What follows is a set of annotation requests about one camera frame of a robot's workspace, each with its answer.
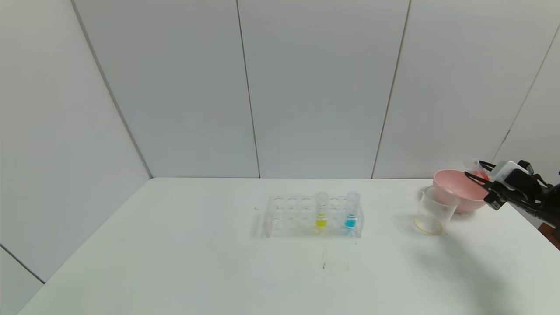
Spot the test tube with red pigment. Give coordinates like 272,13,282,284
464,160,490,181

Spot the test tube with blue pigment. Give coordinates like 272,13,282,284
344,192,360,229

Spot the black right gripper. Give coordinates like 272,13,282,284
464,160,543,211

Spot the clear plastic test tube rack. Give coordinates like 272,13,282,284
265,195,364,239

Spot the clear plastic beaker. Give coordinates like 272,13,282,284
413,186,460,236

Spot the pink bowl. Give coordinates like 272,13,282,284
432,170,491,214

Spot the test tube with yellow pigment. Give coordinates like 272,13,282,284
315,192,329,229

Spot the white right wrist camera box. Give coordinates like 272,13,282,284
490,161,533,182

